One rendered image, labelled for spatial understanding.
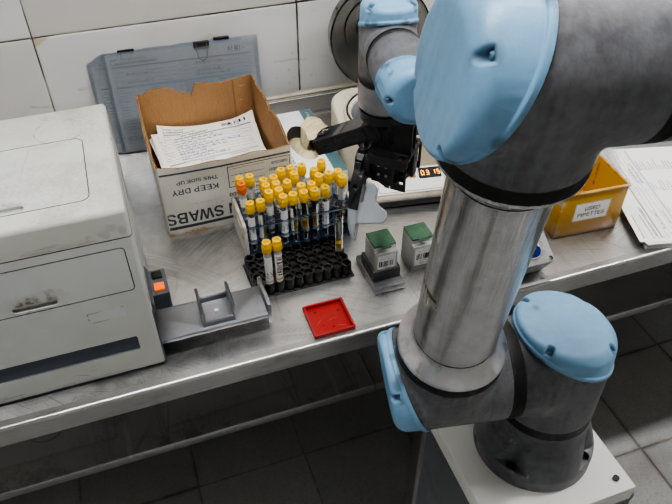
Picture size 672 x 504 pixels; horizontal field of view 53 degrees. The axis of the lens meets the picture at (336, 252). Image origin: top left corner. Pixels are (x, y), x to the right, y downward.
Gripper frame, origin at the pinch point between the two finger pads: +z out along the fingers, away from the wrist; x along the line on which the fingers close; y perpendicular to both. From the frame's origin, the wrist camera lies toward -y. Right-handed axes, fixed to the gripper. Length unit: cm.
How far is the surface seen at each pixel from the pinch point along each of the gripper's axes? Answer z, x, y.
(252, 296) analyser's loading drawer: 8.2, -17.5, -12.2
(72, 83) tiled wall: -3, 10, -68
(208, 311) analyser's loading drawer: 8.1, -23.2, -16.8
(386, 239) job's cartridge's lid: 4.4, -0.3, 3.7
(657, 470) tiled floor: 101, 44, 71
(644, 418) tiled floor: 101, 60, 66
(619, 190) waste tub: 3.9, 28.1, 37.0
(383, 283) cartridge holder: 11.0, -3.8, 4.8
